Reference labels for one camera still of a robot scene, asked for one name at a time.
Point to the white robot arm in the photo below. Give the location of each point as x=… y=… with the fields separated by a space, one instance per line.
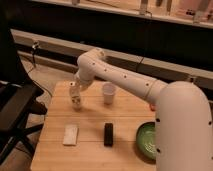
x=183 y=119

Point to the green bowl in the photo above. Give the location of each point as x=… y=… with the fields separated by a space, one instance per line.
x=145 y=140

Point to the black rectangular block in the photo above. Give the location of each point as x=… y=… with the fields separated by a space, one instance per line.
x=108 y=134

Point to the black chair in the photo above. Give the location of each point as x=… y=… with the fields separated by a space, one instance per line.
x=18 y=95

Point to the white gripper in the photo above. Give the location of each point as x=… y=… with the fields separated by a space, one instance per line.
x=74 y=91

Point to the small clear bottle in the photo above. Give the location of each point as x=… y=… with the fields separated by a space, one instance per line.
x=77 y=104

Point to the white paper cup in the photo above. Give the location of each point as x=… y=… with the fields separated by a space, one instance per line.
x=108 y=91

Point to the white rectangular block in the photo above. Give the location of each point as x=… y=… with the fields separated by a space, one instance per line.
x=70 y=135

